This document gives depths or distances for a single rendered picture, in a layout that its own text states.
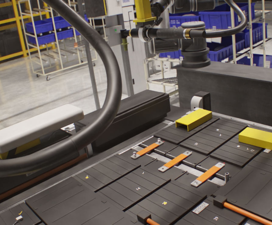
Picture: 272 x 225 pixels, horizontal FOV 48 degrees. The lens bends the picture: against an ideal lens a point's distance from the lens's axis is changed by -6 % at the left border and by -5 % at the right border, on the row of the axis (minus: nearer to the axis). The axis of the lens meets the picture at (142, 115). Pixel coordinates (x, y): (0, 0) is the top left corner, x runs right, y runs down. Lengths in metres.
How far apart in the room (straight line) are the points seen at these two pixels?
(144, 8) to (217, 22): 2.09
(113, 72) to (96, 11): 2.92
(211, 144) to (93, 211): 0.52
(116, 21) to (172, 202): 3.18
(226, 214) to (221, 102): 1.74
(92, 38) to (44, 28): 6.21
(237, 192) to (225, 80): 1.59
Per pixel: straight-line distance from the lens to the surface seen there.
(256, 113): 2.39
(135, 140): 1.31
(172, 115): 1.79
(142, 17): 1.52
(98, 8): 3.55
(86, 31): 0.69
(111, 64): 0.64
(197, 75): 2.60
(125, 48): 1.67
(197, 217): 0.87
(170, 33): 1.42
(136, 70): 4.95
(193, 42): 2.59
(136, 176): 1.05
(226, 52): 3.58
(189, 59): 2.64
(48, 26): 6.92
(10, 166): 0.54
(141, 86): 5.05
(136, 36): 1.57
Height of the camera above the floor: 1.58
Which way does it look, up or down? 22 degrees down
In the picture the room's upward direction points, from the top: 8 degrees counter-clockwise
